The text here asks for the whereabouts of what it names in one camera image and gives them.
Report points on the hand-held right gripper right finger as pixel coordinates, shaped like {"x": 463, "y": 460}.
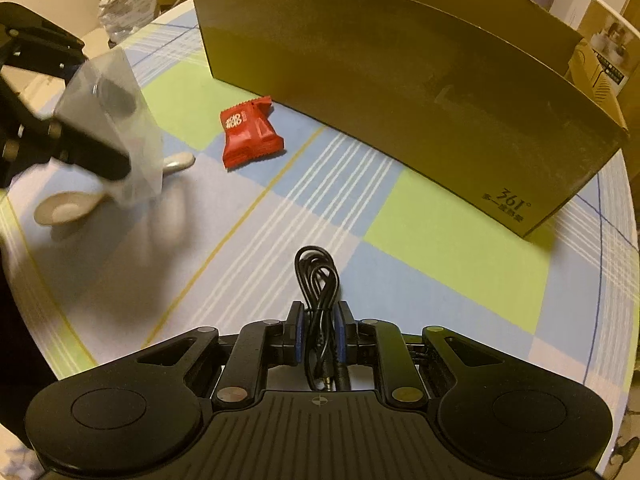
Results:
{"x": 341, "y": 335}

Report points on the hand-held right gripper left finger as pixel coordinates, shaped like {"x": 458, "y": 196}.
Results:
{"x": 299, "y": 335}

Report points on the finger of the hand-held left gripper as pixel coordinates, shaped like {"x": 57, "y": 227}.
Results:
{"x": 95, "y": 152}
{"x": 45, "y": 35}

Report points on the square translucent white packet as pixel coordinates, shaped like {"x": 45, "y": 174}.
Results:
{"x": 142, "y": 145}

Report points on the brown cardboard box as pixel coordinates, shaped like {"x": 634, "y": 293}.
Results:
{"x": 400, "y": 85}

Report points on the white ceramic spoon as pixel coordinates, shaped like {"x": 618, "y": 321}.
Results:
{"x": 60, "y": 210}

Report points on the plastic wrapped green pot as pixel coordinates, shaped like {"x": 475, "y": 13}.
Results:
{"x": 130, "y": 0}

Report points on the checked tablecloth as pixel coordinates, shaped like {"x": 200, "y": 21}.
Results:
{"x": 450, "y": 270}

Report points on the red candy packet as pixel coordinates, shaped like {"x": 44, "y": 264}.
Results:
{"x": 250, "y": 135}

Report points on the white carton with picture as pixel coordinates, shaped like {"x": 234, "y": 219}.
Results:
{"x": 607, "y": 45}

